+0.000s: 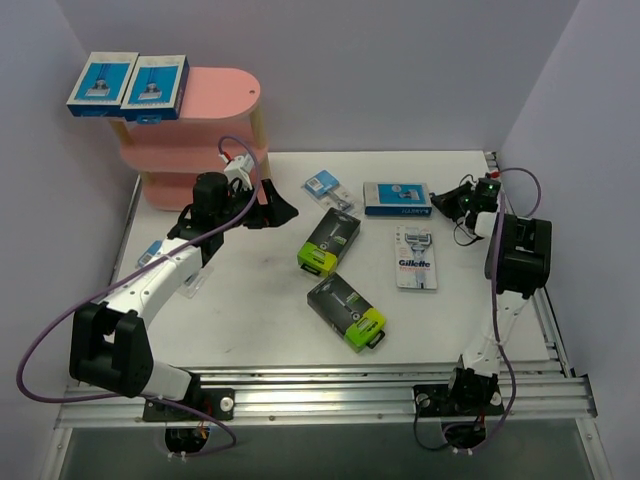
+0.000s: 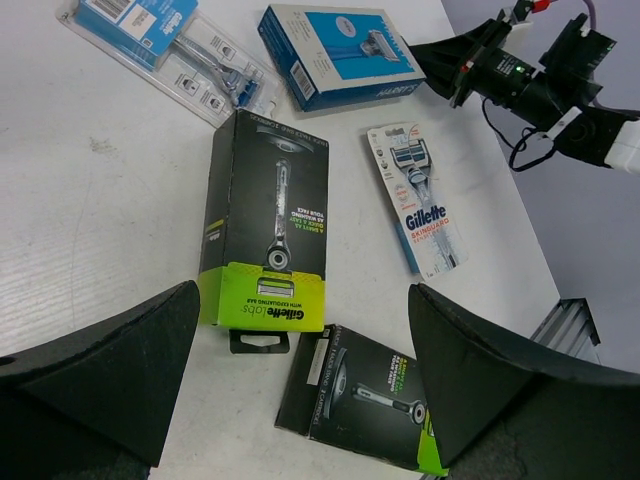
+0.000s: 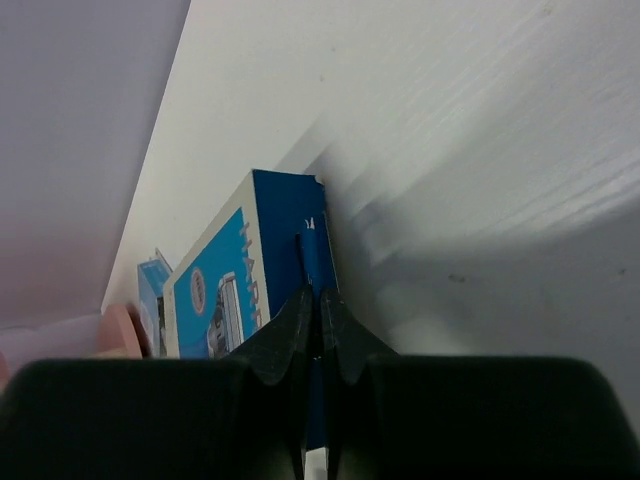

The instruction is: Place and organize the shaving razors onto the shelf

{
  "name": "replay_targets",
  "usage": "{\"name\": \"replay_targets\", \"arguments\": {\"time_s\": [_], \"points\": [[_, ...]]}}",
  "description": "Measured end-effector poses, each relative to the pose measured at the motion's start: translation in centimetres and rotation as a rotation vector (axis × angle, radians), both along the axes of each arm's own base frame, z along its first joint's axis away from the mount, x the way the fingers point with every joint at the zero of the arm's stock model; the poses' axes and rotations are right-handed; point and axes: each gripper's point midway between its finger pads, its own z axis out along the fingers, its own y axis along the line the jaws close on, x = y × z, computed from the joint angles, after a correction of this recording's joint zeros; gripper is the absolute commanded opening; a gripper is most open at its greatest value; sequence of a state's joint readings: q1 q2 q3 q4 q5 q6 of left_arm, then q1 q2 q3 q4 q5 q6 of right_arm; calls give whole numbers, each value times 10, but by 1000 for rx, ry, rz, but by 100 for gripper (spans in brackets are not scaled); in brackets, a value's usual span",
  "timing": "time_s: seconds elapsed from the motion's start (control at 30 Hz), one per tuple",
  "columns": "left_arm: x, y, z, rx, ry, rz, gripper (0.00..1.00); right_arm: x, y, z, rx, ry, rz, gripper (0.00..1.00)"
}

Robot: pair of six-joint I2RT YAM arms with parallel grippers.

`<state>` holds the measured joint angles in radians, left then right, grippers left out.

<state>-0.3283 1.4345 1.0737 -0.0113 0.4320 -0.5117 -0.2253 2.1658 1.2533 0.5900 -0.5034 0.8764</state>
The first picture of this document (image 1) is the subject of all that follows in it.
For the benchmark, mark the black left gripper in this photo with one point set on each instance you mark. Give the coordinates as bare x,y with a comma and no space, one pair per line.
263,207

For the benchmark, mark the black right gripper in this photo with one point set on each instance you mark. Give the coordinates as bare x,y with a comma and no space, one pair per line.
463,200

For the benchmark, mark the blue Harry's razor box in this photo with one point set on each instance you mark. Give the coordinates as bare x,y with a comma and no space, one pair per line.
100,88
396,199
156,89

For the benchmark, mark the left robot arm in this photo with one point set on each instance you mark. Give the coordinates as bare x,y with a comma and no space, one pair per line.
110,348

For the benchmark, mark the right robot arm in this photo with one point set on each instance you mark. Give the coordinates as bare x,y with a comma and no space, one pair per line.
518,264

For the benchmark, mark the pink three-tier shelf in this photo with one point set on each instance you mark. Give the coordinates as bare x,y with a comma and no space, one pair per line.
170,155

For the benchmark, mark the clear blister razor pack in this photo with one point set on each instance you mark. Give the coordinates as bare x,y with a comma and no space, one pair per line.
195,282
328,192

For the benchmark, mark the black green razor box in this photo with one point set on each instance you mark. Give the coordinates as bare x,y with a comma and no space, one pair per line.
348,313
328,243

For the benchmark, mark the white Gillette razor pack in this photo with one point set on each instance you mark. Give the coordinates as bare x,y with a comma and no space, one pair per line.
415,265

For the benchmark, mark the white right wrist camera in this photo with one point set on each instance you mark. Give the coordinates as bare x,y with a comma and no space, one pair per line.
486,194

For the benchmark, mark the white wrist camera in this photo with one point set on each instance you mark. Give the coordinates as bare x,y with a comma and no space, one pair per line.
240,168
486,194

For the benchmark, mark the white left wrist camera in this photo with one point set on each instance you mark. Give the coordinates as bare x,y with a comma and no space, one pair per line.
240,168

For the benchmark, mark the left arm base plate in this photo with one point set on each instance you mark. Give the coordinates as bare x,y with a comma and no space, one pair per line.
219,403

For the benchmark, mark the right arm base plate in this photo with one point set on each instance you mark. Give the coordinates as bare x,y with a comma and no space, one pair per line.
432,401

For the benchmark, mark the aluminium rail frame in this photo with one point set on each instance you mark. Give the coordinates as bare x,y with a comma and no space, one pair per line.
308,407

